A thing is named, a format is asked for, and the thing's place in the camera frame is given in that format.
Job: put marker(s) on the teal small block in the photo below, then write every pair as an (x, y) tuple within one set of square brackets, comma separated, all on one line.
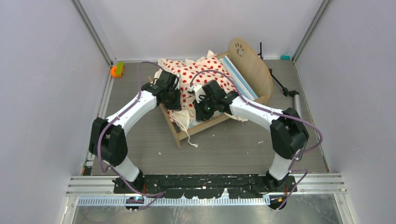
[(285, 57)]

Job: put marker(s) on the orange green toy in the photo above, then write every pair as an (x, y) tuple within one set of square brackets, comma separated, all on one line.
[(117, 70)]

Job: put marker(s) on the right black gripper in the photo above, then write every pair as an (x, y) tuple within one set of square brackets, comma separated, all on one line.
[(200, 114)]

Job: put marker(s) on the strawberry print ruffled blanket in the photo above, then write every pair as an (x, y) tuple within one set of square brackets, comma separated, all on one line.
[(199, 72)]

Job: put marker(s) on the blue striped mattress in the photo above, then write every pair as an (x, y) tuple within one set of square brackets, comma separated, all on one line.
[(185, 121)]

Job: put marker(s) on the wooden pet bed frame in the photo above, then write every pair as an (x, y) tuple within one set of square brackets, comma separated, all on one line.
[(252, 68)]

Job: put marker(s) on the black tripod stand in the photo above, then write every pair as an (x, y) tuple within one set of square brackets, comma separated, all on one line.
[(287, 89)]

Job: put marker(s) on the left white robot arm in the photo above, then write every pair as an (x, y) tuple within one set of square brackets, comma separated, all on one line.
[(108, 136)]

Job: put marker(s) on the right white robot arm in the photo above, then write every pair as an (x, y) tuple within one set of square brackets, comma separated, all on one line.
[(288, 135)]

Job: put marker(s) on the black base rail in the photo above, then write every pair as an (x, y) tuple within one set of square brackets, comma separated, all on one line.
[(200, 190)]

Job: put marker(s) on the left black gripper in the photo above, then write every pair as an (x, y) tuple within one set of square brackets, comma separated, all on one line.
[(176, 105)]

